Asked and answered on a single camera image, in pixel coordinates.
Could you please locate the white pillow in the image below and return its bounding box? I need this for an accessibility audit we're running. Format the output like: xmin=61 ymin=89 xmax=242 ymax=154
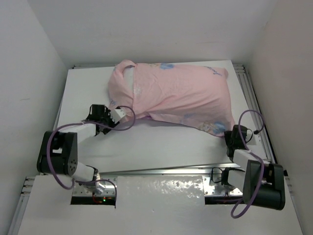
xmin=123 ymin=67 xmax=134 ymax=95

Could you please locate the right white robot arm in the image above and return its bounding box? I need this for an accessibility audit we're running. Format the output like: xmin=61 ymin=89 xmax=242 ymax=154
xmin=221 ymin=125 xmax=286 ymax=210

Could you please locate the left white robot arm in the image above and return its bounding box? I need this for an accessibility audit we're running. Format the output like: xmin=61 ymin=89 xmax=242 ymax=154
xmin=37 ymin=104 xmax=126 ymax=182

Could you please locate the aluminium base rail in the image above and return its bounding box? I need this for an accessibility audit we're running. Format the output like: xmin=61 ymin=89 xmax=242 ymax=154
xmin=73 ymin=166 xmax=250 ymax=198

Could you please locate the pink printed pillowcase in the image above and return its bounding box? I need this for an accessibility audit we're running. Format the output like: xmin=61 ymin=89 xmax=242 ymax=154
xmin=108 ymin=60 xmax=235 ymax=137

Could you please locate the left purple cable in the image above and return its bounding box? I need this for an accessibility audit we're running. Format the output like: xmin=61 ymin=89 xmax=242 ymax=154
xmin=46 ymin=105 xmax=136 ymax=204

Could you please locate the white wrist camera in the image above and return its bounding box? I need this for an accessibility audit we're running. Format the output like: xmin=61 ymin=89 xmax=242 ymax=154
xmin=249 ymin=130 xmax=261 ymax=145
xmin=110 ymin=107 xmax=127 ymax=123

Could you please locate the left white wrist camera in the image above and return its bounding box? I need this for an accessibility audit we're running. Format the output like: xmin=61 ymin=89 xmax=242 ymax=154
xmin=110 ymin=107 xmax=127 ymax=123

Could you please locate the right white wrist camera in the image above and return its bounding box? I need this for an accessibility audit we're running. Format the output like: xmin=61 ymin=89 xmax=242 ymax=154
xmin=249 ymin=130 xmax=261 ymax=145

